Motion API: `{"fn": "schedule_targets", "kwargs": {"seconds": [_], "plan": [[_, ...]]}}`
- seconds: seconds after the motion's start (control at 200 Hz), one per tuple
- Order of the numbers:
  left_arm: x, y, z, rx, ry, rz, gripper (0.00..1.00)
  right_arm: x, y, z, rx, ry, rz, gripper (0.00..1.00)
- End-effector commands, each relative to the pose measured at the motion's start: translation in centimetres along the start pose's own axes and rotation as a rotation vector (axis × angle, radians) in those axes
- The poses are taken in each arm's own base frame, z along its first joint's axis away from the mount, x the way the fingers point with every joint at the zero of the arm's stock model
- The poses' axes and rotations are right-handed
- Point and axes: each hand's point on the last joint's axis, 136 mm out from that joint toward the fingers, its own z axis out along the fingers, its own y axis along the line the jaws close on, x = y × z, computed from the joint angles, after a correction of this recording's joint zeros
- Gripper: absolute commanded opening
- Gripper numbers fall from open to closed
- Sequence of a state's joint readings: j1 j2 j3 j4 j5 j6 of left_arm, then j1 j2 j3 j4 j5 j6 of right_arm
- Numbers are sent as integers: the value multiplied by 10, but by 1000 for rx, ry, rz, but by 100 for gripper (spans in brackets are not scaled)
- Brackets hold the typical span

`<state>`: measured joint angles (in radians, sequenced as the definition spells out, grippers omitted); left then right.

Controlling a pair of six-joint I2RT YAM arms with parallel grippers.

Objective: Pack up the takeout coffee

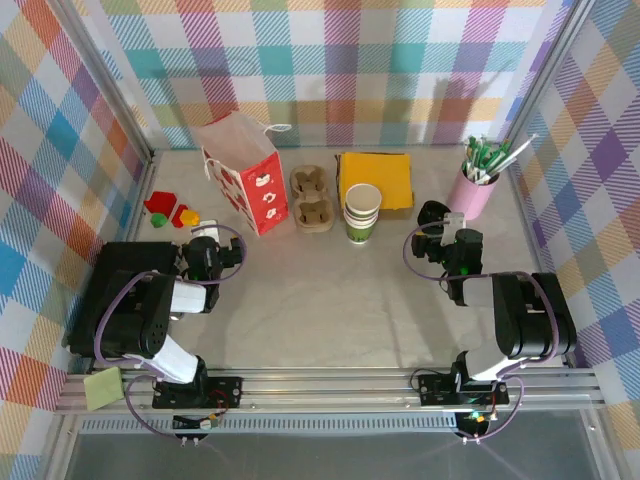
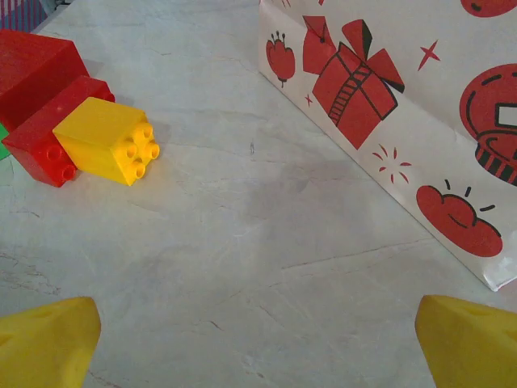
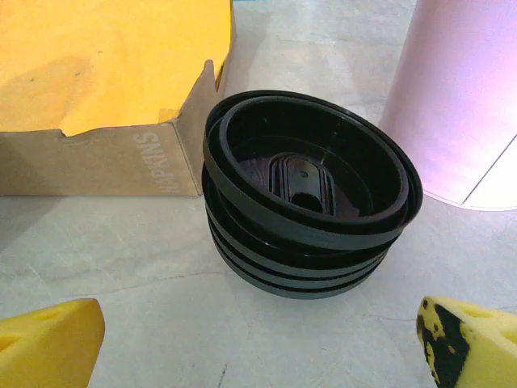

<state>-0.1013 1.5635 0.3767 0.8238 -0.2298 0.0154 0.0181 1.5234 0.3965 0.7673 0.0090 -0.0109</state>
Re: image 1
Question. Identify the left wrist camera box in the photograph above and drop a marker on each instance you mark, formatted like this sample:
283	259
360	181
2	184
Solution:
210	231

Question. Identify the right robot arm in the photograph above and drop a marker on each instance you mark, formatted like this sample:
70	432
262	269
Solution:
525	310

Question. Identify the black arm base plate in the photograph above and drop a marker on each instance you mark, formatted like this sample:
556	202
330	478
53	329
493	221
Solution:
435	390
227	390

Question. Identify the green sticky note pad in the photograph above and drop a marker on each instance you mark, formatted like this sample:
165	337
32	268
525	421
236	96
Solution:
103	389

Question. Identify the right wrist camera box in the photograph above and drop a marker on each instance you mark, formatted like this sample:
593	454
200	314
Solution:
454	221

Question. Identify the small connector board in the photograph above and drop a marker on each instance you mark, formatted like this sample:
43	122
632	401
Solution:
205	425
475	420

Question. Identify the black box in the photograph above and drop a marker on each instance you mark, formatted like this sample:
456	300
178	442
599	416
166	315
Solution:
125	257

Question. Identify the yellow block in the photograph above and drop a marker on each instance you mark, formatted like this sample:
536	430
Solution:
190	217

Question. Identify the pink cylindrical holder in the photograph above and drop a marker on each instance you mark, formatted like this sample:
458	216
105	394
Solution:
467	200

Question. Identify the aluminium frame rail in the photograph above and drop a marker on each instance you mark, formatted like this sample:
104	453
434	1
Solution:
325	390

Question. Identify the small red block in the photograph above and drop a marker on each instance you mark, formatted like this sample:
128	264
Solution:
177	216

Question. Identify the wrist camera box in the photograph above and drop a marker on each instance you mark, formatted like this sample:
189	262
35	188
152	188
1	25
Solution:
454	221
210	231

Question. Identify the green white wrapped straw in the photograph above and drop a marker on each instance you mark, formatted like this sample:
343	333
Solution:
471	152
500	157
482	155

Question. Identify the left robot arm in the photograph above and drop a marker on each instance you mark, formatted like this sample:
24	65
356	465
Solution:
160	300

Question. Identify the red and white paper bag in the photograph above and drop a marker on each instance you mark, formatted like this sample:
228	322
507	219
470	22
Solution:
260	200

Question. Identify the yellow napkin stack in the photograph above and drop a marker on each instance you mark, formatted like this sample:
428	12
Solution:
380	172

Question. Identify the brown cardboard cup carrier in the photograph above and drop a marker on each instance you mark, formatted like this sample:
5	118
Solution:
312	200

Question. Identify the large red block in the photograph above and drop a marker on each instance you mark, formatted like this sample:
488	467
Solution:
160	201

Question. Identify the long white wrapped straw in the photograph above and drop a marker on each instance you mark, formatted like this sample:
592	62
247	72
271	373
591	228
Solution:
522	148

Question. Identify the green block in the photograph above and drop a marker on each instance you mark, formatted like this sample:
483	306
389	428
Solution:
159	220

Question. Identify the aluminium frame post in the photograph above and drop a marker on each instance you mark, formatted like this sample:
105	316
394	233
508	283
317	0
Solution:
550	65
100	75

